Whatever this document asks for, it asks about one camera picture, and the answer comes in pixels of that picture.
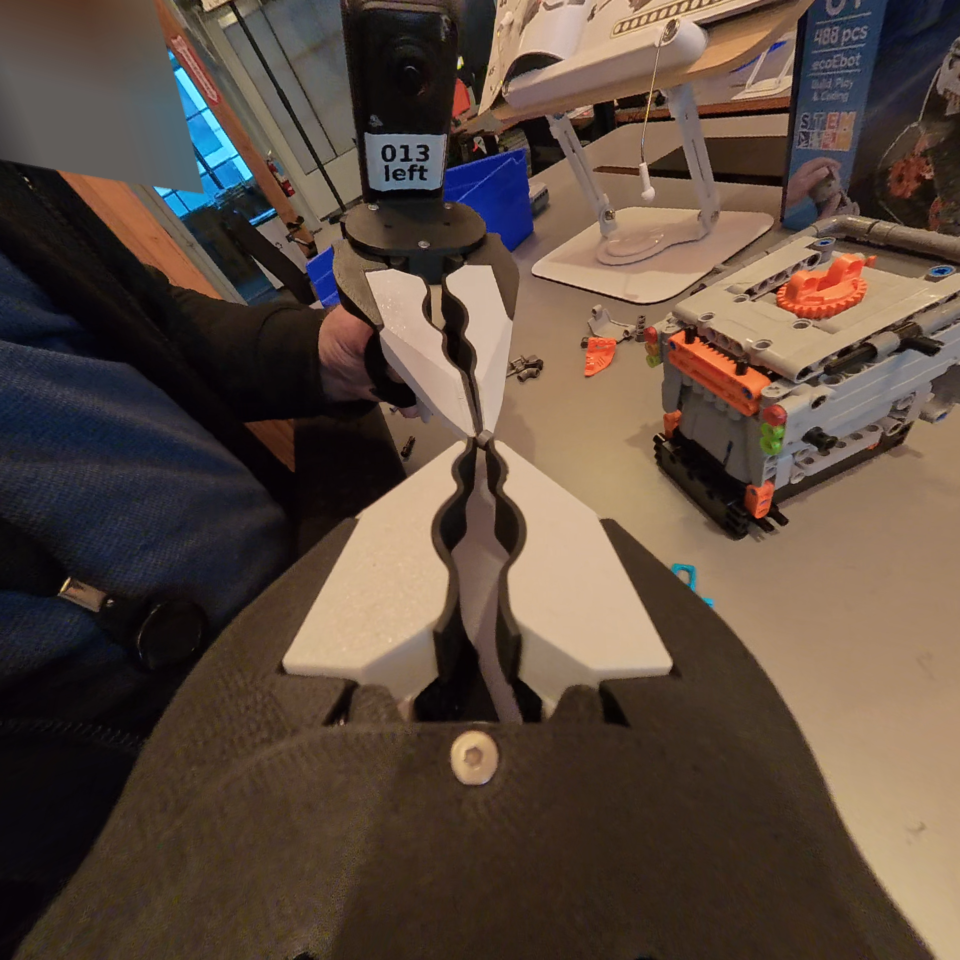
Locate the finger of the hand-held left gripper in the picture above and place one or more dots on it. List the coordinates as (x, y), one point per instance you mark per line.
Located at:
(409, 330)
(487, 322)

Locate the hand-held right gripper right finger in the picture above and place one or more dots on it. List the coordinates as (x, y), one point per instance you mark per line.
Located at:
(592, 600)

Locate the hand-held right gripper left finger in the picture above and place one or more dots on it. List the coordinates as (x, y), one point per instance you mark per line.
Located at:
(367, 600)

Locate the blue plastic toy wrench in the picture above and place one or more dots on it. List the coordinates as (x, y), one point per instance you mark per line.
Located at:
(686, 576)

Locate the blue labelled bin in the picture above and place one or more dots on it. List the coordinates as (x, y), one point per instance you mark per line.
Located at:
(487, 195)

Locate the grey orange toy block model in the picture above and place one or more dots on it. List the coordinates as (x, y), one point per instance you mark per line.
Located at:
(862, 315)

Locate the grey bent toy tube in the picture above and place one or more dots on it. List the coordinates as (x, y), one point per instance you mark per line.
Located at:
(862, 229)

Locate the person's left forearm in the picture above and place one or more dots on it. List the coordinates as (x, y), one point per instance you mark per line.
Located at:
(255, 352)

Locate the person's left hand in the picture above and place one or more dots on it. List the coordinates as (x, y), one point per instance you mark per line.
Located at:
(341, 360)

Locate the orange toy panel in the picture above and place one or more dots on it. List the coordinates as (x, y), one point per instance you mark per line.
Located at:
(598, 358)

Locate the small grey toy block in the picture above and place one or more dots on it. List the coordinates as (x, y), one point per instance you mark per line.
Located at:
(540, 201)

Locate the dark grey holed toy beam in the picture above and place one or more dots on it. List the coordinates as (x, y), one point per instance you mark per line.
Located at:
(640, 328)

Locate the red fire extinguisher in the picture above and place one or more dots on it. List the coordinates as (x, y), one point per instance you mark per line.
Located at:
(281, 176)

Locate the clear plastic holder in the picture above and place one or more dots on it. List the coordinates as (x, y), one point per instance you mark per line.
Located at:
(637, 244)

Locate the open instruction booklet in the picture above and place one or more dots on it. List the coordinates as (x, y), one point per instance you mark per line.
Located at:
(570, 15)

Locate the white device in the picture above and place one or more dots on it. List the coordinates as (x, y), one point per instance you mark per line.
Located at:
(600, 67)

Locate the white stand with flat base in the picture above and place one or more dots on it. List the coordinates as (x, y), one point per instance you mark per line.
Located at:
(712, 232)

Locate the person's upper body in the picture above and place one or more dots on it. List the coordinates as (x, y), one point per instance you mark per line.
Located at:
(112, 450)

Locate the light wooden board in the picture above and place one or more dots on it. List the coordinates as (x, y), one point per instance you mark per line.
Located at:
(772, 45)

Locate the dark printed toy kit box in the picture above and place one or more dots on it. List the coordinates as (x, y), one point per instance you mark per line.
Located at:
(922, 112)

